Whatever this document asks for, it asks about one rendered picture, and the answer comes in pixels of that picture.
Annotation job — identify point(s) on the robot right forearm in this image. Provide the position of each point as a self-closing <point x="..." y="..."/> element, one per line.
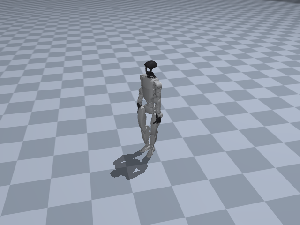
<point x="140" y="99"/>

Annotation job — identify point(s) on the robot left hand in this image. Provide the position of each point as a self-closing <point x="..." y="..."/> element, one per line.
<point x="158" y="120"/>

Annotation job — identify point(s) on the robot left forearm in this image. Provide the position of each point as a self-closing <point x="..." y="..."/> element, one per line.
<point x="158" y="108"/>

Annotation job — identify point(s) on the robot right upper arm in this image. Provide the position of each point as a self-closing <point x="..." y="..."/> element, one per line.
<point x="141" y="89"/>

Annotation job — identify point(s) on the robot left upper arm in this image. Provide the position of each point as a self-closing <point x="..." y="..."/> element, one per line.
<point x="158" y="87"/>

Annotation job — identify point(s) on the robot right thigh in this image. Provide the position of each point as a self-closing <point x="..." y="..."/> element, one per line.
<point x="142" y="119"/>

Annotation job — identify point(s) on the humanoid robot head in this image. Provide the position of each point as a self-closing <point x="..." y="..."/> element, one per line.
<point x="150" y="64"/>

